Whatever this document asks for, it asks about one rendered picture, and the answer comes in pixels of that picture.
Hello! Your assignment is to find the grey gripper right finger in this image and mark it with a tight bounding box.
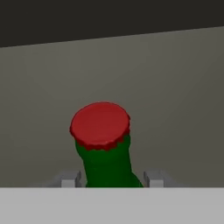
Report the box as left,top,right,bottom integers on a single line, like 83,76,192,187
143,170,179,188

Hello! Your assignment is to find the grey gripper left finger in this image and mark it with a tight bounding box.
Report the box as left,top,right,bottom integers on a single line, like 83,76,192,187
43,170,82,188

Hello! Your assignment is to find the green bottle with red cap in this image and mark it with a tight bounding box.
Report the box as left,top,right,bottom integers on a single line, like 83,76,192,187
69,101,144,188

